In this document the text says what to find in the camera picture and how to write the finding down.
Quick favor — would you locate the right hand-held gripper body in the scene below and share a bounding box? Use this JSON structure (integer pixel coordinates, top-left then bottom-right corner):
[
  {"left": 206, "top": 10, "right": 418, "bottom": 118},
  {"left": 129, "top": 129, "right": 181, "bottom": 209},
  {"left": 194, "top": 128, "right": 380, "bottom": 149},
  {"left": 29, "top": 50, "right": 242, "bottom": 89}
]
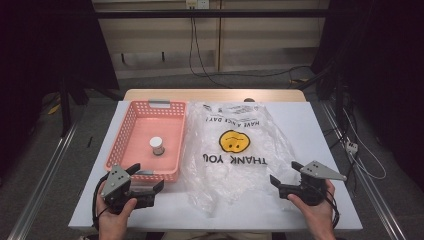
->
[{"left": 278, "top": 160, "right": 348, "bottom": 207}]

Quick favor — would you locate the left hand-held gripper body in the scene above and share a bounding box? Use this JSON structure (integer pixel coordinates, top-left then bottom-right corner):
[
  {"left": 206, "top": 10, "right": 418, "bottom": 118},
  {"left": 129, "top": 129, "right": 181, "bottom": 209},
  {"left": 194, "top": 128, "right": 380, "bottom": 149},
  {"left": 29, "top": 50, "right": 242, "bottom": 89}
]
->
[{"left": 100, "top": 163, "right": 156, "bottom": 215}]

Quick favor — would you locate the pink plastic basket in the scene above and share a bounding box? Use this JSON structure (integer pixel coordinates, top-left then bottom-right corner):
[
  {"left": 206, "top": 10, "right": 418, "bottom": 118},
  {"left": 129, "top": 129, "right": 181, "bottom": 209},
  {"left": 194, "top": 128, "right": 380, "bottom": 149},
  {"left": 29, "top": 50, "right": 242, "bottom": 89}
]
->
[{"left": 104, "top": 99, "right": 188, "bottom": 184}]

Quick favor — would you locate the clear printed plastic bag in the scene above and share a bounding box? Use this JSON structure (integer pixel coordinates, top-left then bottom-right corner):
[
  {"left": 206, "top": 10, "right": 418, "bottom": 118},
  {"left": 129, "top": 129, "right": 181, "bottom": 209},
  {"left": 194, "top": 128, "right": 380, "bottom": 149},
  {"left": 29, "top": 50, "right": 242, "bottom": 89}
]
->
[{"left": 181, "top": 101, "right": 301, "bottom": 216}]

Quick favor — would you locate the person's right hand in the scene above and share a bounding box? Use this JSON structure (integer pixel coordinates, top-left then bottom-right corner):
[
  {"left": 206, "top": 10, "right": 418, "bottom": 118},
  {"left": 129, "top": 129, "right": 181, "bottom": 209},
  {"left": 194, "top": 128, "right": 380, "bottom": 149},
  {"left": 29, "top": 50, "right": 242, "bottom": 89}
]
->
[{"left": 287, "top": 179, "right": 338, "bottom": 240}]

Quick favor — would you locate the person's left hand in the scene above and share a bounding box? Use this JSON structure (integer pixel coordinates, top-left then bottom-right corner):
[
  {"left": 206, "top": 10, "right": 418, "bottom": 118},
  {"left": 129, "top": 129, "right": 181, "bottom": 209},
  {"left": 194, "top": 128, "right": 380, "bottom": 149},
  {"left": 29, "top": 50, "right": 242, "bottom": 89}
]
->
[{"left": 95, "top": 181, "right": 138, "bottom": 240}]

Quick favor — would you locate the white table mat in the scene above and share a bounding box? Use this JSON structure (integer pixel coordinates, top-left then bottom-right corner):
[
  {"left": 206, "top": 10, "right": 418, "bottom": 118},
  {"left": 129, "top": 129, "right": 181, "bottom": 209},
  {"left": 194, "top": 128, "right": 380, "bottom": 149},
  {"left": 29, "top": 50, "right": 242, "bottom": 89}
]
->
[{"left": 68, "top": 100, "right": 364, "bottom": 232}]

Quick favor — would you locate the white power strip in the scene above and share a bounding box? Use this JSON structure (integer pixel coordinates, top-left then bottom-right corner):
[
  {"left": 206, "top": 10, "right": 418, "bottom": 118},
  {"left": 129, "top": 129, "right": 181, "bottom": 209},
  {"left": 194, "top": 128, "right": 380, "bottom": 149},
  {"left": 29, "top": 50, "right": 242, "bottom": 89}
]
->
[{"left": 345, "top": 140, "right": 360, "bottom": 155}]

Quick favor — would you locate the black metal stand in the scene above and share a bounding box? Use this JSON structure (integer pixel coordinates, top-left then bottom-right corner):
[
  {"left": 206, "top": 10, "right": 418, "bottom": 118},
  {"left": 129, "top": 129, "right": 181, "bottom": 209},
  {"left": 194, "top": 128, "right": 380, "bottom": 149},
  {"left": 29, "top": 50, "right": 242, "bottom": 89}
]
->
[{"left": 58, "top": 74, "right": 91, "bottom": 138}]

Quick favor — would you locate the dark curtain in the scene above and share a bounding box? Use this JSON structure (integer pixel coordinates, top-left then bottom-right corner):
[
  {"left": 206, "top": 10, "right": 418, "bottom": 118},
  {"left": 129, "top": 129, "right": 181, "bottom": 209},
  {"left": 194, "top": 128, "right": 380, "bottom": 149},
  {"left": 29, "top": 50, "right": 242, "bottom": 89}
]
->
[
  {"left": 0, "top": 0, "right": 120, "bottom": 181},
  {"left": 311, "top": 0, "right": 424, "bottom": 191}
]

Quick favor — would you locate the black horizontal bar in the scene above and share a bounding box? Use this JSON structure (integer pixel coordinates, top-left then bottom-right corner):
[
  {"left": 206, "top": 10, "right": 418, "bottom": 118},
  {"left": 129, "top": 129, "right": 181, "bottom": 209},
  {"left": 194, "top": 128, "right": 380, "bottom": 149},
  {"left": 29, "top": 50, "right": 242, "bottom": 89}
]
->
[{"left": 93, "top": 9, "right": 331, "bottom": 19}]

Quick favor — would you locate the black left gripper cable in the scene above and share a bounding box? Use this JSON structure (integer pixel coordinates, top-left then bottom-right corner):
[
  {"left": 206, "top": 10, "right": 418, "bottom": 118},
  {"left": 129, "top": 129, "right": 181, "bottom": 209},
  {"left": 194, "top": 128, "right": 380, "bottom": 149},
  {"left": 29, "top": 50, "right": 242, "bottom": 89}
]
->
[{"left": 91, "top": 172, "right": 111, "bottom": 232}]

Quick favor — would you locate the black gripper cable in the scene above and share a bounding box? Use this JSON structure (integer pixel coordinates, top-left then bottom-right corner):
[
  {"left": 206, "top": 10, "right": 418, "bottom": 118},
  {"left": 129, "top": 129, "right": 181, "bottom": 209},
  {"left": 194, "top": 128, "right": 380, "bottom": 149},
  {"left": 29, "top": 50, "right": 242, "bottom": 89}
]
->
[
  {"left": 324, "top": 191, "right": 341, "bottom": 230},
  {"left": 91, "top": 172, "right": 111, "bottom": 232}
]

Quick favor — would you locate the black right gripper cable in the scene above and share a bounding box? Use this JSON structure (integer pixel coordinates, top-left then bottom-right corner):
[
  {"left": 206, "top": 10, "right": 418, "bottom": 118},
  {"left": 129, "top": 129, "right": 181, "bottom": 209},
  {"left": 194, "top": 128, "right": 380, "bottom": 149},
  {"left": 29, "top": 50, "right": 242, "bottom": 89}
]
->
[{"left": 324, "top": 191, "right": 341, "bottom": 230}]

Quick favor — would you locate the metal floor rail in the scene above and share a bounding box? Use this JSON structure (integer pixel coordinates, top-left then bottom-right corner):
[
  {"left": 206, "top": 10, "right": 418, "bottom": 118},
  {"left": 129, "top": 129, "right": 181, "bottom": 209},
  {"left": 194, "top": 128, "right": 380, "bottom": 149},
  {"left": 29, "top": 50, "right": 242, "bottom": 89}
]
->
[
  {"left": 319, "top": 101, "right": 408, "bottom": 240},
  {"left": 8, "top": 118, "right": 83, "bottom": 240}
]

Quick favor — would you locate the white floor cable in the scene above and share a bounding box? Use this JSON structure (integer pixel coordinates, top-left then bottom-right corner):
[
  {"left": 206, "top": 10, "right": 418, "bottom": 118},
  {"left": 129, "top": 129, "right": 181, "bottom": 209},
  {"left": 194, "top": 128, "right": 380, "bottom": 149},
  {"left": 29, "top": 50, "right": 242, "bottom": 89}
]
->
[{"left": 343, "top": 108, "right": 388, "bottom": 181}]

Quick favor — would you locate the black wall cable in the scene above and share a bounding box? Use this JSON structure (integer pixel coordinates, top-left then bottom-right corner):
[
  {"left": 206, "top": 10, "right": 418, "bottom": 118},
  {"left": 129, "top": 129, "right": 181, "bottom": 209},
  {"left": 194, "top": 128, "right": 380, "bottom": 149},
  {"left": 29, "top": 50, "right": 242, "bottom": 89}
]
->
[
  {"left": 188, "top": 16, "right": 313, "bottom": 79},
  {"left": 193, "top": 16, "right": 232, "bottom": 89}
]

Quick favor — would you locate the white wall outlet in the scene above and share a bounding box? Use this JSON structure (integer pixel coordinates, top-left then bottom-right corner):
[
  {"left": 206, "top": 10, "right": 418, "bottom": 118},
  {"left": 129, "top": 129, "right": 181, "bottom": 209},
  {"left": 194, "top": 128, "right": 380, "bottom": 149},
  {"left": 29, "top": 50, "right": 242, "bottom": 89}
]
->
[{"left": 185, "top": 0, "right": 210, "bottom": 10}]

